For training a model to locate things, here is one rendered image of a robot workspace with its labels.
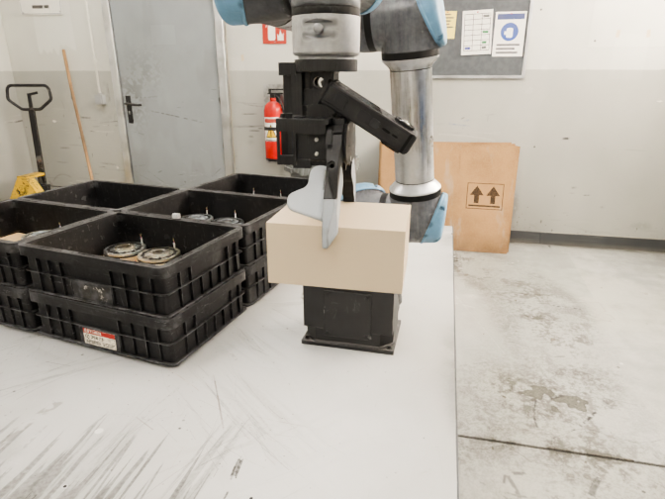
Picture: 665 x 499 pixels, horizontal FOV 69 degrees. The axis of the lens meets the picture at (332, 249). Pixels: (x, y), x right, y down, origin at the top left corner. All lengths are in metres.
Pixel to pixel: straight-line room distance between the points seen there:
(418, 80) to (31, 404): 0.96
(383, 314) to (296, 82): 0.61
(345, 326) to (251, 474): 0.40
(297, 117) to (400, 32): 0.48
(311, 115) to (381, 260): 0.18
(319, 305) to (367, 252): 0.54
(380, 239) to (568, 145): 3.64
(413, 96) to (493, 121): 3.02
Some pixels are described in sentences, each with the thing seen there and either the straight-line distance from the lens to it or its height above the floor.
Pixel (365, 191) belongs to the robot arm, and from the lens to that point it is 1.15.
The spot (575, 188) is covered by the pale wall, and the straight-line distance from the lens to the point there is 4.21.
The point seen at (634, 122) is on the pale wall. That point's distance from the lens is 4.24.
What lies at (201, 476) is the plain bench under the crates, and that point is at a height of 0.70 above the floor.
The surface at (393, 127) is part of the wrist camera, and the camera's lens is 0.55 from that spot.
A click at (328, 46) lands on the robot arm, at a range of 0.55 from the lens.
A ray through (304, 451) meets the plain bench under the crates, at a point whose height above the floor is 0.70.
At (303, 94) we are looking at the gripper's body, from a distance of 0.58.
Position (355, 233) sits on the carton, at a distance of 0.54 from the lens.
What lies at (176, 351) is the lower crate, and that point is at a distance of 1.08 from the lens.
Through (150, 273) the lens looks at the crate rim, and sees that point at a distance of 1.00.
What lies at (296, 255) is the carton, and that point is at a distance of 0.57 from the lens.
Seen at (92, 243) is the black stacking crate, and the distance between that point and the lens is 1.38.
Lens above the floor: 1.27
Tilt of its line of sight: 20 degrees down
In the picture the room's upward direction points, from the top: straight up
